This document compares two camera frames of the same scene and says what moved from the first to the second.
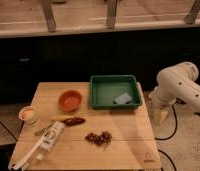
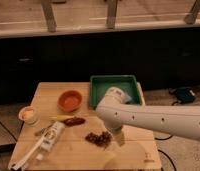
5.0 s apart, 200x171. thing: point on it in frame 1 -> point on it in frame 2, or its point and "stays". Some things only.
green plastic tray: (104, 89) stays
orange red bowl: (70, 100) stays
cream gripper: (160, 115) -> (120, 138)
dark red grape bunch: (103, 138) stays
